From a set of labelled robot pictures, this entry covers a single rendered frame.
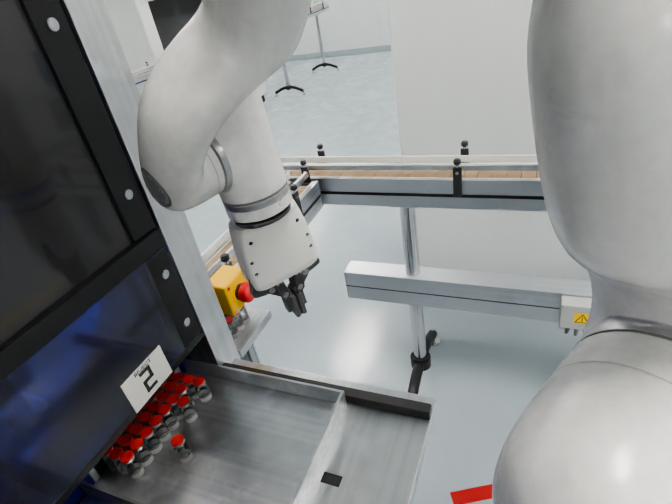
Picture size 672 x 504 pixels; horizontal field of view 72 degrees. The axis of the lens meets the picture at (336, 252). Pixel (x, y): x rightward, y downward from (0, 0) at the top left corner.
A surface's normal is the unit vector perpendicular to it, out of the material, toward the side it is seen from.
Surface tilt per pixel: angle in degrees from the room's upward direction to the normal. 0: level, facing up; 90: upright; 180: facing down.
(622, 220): 98
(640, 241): 100
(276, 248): 91
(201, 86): 61
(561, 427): 29
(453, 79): 90
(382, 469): 0
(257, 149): 89
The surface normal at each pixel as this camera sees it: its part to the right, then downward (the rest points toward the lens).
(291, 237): 0.59, 0.35
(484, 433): -0.16, -0.83
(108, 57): 0.92, 0.07
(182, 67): -0.25, 0.00
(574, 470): -0.58, -0.53
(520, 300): -0.36, 0.55
